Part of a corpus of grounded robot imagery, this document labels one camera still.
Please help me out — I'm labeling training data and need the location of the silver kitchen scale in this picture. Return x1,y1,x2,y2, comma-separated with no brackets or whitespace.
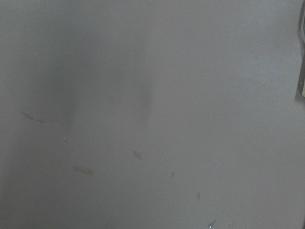
295,0,305,103

